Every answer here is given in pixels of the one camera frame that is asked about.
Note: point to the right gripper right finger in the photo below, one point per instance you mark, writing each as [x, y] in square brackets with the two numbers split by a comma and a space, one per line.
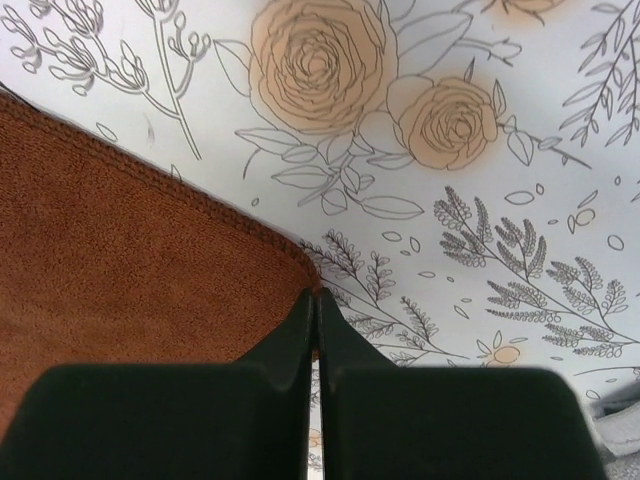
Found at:
[383, 421]

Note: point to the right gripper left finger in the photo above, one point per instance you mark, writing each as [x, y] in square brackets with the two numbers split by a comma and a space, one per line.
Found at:
[248, 419]

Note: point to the brown towel pile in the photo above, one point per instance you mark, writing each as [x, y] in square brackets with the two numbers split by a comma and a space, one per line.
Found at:
[106, 259]

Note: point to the grey cloth in corner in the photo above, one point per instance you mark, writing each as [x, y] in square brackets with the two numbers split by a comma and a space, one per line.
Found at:
[614, 420]

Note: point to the floral patterned table mat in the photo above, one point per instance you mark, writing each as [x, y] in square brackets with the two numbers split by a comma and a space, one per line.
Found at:
[485, 209]

